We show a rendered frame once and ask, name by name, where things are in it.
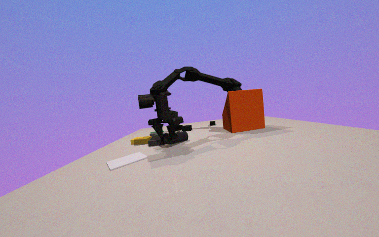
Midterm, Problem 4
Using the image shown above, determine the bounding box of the white flat rectangular card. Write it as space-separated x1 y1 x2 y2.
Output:
106 152 148 171

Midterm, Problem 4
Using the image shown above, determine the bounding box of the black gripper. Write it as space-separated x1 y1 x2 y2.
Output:
148 105 184 140

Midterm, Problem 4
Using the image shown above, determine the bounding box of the yellow rectangular block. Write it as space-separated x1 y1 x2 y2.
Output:
130 136 152 145

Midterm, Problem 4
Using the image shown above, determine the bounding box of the dark grey switch panel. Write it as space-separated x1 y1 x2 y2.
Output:
161 131 188 144

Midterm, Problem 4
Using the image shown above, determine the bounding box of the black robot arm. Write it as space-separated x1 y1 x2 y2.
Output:
138 67 242 109

